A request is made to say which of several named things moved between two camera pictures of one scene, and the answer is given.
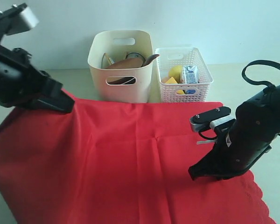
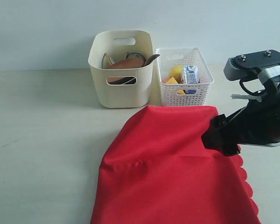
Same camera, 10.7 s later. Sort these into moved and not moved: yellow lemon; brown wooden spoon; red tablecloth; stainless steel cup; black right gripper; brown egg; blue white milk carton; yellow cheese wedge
Moved: red tablecloth; black right gripper
Not moved: blue white milk carton; stainless steel cup; yellow cheese wedge; brown egg; yellow lemon; brown wooden spoon
